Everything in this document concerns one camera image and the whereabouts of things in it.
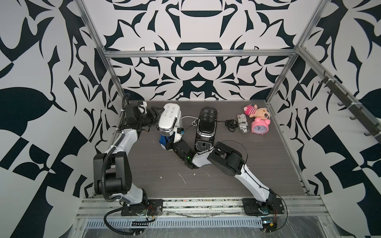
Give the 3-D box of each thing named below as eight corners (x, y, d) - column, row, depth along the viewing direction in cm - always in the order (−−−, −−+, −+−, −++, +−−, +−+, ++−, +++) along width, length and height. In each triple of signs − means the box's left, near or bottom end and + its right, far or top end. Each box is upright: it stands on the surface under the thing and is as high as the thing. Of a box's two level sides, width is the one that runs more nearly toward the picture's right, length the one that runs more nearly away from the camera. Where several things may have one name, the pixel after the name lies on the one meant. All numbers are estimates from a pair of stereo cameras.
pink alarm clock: (250, 132, 104) (255, 124, 96) (249, 126, 107) (254, 117, 99) (265, 134, 103) (271, 126, 95) (264, 128, 106) (270, 119, 98)
